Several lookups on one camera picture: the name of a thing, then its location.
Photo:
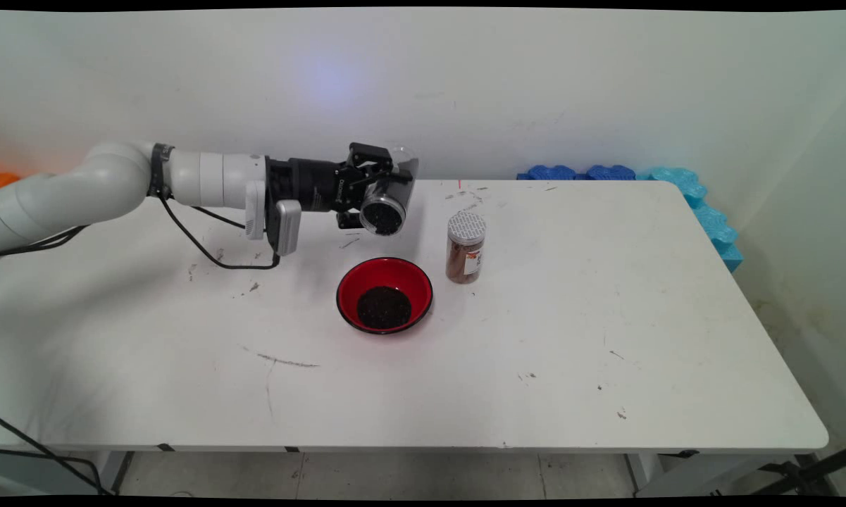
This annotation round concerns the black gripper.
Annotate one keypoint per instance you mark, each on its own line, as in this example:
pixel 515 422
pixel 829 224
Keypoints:
pixel 310 183

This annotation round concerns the clear jar with dark grains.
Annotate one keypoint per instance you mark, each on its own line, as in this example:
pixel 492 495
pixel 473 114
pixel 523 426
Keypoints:
pixel 382 217

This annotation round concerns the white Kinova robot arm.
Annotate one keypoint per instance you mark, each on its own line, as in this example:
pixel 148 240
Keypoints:
pixel 98 183

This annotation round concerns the red bowl with black rim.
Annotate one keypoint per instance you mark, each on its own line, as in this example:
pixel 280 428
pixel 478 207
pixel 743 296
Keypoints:
pixel 366 274

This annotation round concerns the dark grains pile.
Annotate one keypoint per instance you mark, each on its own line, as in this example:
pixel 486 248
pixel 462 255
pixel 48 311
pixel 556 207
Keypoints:
pixel 384 308

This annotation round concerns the brown spice jar patterned lid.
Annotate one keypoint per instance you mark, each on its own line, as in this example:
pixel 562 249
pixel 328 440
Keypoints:
pixel 461 260

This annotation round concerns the dark blue foam piece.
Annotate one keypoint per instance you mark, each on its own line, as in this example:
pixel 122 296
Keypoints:
pixel 609 172
pixel 549 172

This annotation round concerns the light blue foam piece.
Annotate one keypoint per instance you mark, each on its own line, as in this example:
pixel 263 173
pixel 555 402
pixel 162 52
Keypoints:
pixel 708 215

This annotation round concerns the orange box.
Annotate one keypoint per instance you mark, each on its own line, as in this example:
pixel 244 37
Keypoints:
pixel 5 180

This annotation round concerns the white table leg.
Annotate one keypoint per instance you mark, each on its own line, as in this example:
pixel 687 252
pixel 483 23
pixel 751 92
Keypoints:
pixel 641 468
pixel 120 468

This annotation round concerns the black tripod leg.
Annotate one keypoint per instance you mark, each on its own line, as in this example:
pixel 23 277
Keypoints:
pixel 803 472

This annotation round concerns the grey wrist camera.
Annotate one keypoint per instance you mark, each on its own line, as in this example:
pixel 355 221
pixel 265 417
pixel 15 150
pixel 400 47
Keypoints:
pixel 289 225

